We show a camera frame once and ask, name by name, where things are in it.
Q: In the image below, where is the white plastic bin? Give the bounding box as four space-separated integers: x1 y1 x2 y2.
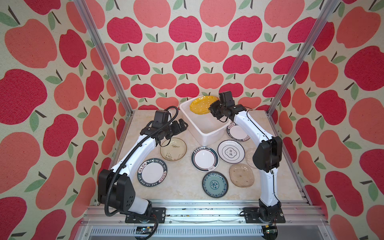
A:
180 96 231 146

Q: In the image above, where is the brown translucent glass plate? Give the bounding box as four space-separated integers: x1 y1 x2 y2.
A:
229 164 255 188

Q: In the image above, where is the beige plate brown rim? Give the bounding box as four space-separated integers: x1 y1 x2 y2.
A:
160 138 187 162

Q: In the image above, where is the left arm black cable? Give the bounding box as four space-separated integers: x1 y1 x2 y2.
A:
104 105 180 240

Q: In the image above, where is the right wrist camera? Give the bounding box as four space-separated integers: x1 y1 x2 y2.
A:
219 91 235 108

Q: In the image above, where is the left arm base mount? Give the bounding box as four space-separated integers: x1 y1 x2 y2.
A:
125 208 167 224

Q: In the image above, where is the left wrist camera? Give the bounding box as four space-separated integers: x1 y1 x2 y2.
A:
152 110 170 129

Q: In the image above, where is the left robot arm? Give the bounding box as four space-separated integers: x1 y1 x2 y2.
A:
98 119 188 217

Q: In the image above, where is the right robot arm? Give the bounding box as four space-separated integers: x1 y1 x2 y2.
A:
209 100 283 223

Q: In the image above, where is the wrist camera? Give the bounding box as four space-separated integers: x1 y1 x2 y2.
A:
152 110 170 129
219 91 235 108

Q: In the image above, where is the white plate dark lettered rim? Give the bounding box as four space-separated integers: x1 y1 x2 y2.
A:
137 158 168 187

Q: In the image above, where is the small white plate dark rim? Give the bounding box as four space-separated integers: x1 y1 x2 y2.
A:
227 123 250 142

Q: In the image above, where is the clear glass plate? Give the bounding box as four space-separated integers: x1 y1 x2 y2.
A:
245 148 257 169

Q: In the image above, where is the teal patterned plate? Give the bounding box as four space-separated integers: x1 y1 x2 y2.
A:
202 171 229 199

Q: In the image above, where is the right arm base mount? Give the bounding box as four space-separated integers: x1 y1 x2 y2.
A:
239 208 286 224

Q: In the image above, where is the yellow polka dot plate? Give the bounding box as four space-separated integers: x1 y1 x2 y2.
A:
190 96 218 115

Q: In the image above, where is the right aluminium frame post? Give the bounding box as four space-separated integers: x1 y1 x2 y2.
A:
267 0 340 117

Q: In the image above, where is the left aluminium frame post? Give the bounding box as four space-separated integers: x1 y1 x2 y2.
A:
74 0 134 117

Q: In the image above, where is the white plate black flower outline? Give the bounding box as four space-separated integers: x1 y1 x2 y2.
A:
218 140 245 164

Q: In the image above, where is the aluminium frame post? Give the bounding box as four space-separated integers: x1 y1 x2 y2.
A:
74 0 134 117
267 0 340 117

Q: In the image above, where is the white plate green red rim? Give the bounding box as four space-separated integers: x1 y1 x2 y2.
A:
191 146 219 172

